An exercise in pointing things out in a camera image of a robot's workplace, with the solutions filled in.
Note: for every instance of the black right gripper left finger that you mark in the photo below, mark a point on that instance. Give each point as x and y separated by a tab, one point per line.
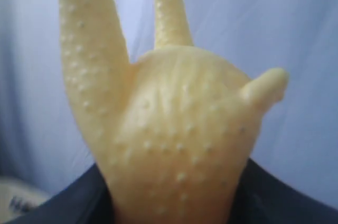
86	200

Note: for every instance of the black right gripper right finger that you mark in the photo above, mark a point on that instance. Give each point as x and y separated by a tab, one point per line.
262	198

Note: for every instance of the large whole yellow rubber chicken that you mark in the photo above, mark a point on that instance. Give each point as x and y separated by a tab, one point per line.
172	132

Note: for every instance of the cream bin marked X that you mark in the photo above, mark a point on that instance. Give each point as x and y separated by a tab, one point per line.
19	198

